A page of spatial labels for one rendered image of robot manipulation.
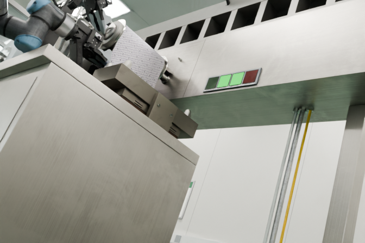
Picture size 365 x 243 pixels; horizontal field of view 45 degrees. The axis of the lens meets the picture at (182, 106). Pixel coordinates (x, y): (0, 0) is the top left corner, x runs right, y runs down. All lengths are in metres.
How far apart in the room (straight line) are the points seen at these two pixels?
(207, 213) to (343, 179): 3.39
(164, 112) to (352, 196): 0.65
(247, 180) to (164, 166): 3.12
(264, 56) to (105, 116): 0.62
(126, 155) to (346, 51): 0.73
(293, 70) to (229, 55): 0.34
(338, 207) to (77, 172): 0.74
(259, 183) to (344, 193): 3.11
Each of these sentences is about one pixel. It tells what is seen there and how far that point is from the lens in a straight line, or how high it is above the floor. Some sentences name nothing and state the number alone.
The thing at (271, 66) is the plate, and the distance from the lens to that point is 1.53.
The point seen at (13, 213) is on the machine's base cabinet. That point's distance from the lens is 1.18.
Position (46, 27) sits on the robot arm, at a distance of 1.52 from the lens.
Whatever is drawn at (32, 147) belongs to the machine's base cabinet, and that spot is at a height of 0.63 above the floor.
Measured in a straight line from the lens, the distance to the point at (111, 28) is 1.75.
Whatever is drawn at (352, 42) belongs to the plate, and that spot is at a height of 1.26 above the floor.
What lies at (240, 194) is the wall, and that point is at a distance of 4.50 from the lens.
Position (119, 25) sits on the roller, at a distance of 1.73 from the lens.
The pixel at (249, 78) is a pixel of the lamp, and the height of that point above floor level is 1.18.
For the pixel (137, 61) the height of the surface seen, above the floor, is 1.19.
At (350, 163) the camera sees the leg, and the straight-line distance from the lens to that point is 1.38.
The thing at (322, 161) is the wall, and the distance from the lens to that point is 4.18.
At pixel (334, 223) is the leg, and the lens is 1.32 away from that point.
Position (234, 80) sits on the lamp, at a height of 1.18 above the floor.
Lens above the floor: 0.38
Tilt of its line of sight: 25 degrees up
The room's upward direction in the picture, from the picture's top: 21 degrees clockwise
